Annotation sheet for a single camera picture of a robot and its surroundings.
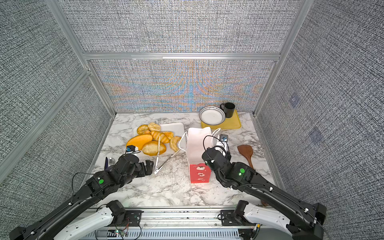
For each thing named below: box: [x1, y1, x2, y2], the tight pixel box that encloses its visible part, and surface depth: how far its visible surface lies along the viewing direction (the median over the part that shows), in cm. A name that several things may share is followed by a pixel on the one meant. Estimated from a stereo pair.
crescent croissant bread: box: [169, 136, 181, 152], surface depth 100 cm
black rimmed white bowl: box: [199, 106, 226, 126], surface depth 119 cm
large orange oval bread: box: [126, 134, 153, 150], surface depth 97 cm
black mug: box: [220, 102, 235, 118], surface depth 118 cm
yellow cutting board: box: [201, 109, 241, 130], surface depth 116 cm
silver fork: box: [109, 157, 116, 165], surface depth 94 cm
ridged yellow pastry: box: [151, 131, 175, 144], surface depth 99 cm
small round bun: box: [137, 124, 151, 135], surface depth 108 cm
